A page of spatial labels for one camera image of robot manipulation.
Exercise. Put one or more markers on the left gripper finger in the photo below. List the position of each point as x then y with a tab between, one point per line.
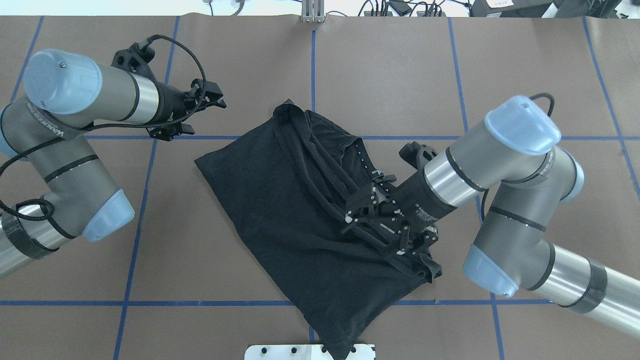
206	103
205	88

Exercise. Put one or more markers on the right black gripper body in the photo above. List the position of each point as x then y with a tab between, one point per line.
416	198

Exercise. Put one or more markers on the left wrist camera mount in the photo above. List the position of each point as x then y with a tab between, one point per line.
135	60

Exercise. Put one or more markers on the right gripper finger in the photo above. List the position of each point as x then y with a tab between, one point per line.
363	207
410	240

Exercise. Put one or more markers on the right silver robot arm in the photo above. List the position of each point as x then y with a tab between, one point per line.
516	149

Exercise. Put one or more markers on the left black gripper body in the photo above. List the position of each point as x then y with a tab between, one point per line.
171	102

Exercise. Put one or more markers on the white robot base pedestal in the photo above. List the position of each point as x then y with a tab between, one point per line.
305	352

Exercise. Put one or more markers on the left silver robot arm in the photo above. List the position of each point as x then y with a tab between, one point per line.
65	93

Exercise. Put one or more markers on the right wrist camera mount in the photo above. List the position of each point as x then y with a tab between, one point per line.
417	154

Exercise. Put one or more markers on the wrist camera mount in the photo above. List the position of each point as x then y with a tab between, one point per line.
135	60
417	154

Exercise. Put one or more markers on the aluminium frame post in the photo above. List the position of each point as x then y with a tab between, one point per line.
313	11

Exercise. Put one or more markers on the black printed t-shirt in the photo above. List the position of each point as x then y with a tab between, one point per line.
284	185

